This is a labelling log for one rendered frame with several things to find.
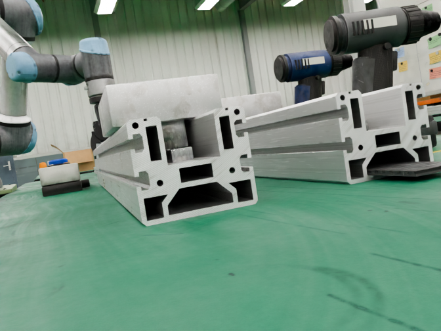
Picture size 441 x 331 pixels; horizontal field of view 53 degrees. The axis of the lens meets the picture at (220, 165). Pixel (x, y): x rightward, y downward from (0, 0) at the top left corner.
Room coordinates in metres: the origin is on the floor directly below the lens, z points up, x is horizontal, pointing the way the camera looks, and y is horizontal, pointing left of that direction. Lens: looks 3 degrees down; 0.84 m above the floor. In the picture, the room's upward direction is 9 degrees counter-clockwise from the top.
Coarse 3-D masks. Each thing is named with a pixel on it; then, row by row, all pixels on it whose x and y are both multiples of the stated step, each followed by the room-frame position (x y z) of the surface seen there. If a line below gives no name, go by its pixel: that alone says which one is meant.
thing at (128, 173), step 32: (128, 128) 0.35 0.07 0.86; (160, 128) 0.36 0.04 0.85; (192, 128) 0.45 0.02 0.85; (224, 128) 0.39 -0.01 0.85; (96, 160) 0.99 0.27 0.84; (128, 160) 0.38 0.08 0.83; (160, 160) 0.36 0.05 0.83; (192, 160) 0.38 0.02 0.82; (224, 160) 0.37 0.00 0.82; (128, 192) 0.42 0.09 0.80; (160, 192) 0.36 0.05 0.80; (192, 192) 0.50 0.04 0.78; (224, 192) 0.39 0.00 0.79; (256, 192) 0.38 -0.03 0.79
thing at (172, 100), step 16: (160, 80) 0.43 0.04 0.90; (176, 80) 0.44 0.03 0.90; (192, 80) 0.44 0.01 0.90; (208, 80) 0.45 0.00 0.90; (112, 96) 0.42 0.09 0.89; (128, 96) 0.42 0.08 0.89; (144, 96) 0.43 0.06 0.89; (160, 96) 0.43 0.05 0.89; (176, 96) 0.44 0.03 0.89; (192, 96) 0.44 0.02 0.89; (208, 96) 0.45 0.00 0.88; (112, 112) 0.42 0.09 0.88; (128, 112) 0.42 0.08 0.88; (144, 112) 0.43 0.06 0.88; (160, 112) 0.43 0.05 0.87; (176, 112) 0.44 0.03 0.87; (192, 112) 0.44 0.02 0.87; (112, 128) 0.42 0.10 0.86; (176, 128) 0.45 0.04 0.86; (176, 144) 0.45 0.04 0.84
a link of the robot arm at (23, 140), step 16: (0, 0) 1.39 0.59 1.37; (16, 0) 1.43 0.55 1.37; (32, 0) 1.48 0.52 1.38; (16, 16) 1.43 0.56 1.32; (32, 16) 1.46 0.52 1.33; (16, 32) 1.45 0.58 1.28; (32, 32) 1.49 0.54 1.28; (0, 96) 1.53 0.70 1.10; (16, 96) 1.52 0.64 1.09; (0, 112) 1.54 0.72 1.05; (16, 112) 1.54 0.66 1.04; (0, 128) 1.53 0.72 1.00; (16, 128) 1.54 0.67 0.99; (32, 128) 1.60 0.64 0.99; (16, 144) 1.56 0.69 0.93; (32, 144) 1.60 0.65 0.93
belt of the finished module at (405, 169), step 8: (368, 168) 0.43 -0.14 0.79; (376, 168) 0.42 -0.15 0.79; (384, 168) 0.41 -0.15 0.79; (392, 168) 0.40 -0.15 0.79; (400, 168) 0.39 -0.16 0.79; (408, 168) 0.38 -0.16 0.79; (416, 168) 0.38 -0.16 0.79; (424, 168) 0.37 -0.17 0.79; (432, 168) 0.36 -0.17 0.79; (440, 168) 0.37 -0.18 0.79; (408, 176) 0.37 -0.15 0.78; (416, 176) 0.36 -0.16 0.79
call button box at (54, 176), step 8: (40, 168) 0.93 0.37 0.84; (48, 168) 0.93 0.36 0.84; (56, 168) 0.94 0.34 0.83; (64, 168) 0.94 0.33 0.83; (72, 168) 0.95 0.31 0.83; (40, 176) 0.93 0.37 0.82; (48, 176) 0.93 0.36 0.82; (56, 176) 0.94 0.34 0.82; (64, 176) 0.94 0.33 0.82; (72, 176) 0.95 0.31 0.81; (48, 184) 0.93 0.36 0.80; (56, 184) 0.94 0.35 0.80; (64, 184) 0.94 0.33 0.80; (72, 184) 0.94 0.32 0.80; (80, 184) 0.95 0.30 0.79; (88, 184) 0.98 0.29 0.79; (48, 192) 0.93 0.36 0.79; (56, 192) 0.93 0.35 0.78; (64, 192) 0.94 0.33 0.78
